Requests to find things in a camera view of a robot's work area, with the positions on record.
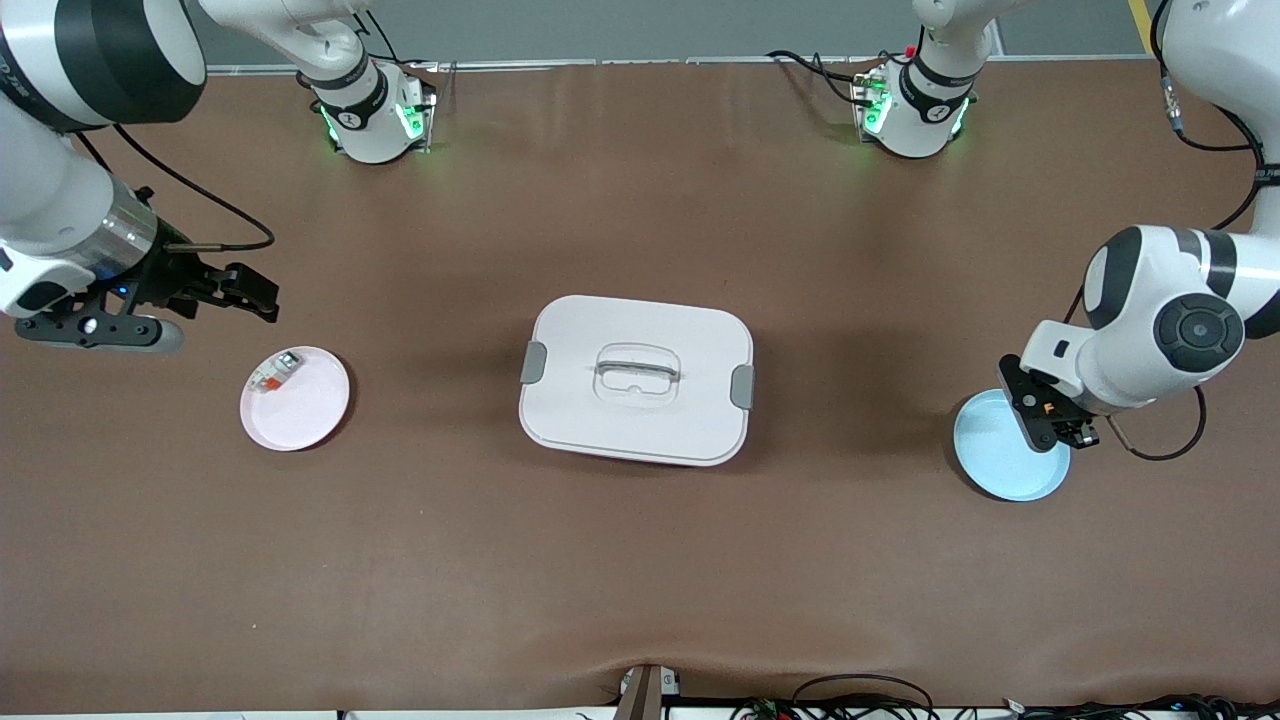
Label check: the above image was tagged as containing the small white orange connector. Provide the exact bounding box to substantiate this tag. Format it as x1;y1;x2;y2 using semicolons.
247;349;305;395

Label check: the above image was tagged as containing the tangled cable bundle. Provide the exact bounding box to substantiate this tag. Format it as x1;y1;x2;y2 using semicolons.
940;694;1280;720

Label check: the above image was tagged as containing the black arm base cable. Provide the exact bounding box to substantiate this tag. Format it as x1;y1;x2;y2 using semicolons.
766;48;887;109
340;0;409;67

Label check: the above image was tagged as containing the light blue round plate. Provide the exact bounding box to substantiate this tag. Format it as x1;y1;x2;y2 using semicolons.
952;388;1072;503

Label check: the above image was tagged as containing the black left arm base cable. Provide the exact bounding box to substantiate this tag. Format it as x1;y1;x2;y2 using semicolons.
766;48;887;109

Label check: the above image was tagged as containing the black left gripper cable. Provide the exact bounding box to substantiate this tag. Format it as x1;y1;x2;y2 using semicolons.
1098;0;1280;463

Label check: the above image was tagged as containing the white lidded storage box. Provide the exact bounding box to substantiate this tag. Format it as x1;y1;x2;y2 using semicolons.
518;294;756;469

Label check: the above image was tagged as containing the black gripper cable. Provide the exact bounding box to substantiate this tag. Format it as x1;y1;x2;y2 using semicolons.
75;120;276;253
1098;0;1280;463

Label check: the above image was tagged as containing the black right arm base cable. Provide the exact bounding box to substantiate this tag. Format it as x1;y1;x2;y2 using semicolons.
340;0;409;67

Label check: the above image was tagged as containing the brown metal camera post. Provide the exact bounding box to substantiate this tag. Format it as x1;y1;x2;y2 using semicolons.
614;663;682;720

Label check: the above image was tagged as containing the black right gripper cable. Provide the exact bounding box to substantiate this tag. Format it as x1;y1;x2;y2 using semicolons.
75;120;276;253

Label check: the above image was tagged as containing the black looped cable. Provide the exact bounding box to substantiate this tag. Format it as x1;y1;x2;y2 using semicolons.
792;674;937;720

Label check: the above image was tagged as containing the pink round plate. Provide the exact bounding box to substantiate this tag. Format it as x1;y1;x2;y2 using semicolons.
239;345;352;453

